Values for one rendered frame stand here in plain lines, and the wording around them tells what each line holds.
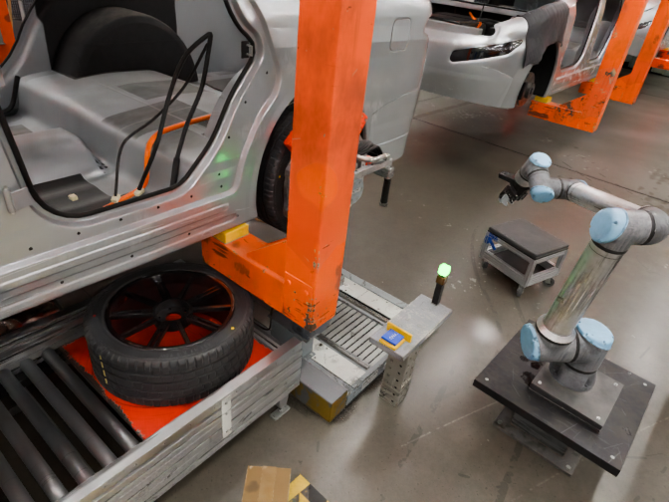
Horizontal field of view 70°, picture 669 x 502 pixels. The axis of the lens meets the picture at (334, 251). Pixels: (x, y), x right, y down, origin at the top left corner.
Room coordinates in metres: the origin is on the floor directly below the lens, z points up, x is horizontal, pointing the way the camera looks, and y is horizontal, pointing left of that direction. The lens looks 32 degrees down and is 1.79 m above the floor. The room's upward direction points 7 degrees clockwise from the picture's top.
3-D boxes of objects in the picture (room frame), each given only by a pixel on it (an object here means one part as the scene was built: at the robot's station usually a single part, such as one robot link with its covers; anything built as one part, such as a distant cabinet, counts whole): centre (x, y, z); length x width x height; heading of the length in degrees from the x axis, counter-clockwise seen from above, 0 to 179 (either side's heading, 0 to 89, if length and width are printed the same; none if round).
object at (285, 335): (1.84, 0.18, 0.26); 0.42 x 0.18 x 0.35; 54
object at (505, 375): (1.54, -1.09, 0.15); 0.60 x 0.60 x 0.30; 52
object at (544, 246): (2.80, -1.26, 0.17); 0.43 x 0.36 x 0.34; 35
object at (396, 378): (1.61, -0.36, 0.21); 0.10 x 0.10 x 0.42; 54
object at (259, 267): (1.72, 0.35, 0.69); 0.52 x 0.17 x 0.35; 54
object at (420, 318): (1.63, -0.38, 0.44); 0.43 x 0.17 x 0.03; 144
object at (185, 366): (1.49, 0.63, 0.39); 0.66 x 0.66 x 0.24
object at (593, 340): (1.53, -1.08, 0.54); 0.17 x 0.15 x 0.18; 95
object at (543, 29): (4.71, -1.57, 1.36); 0.71 x 0.30 x 0.51; 144
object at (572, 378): (1.53, -1.09, 0.40); 0.19 x 0.19 x 0.10
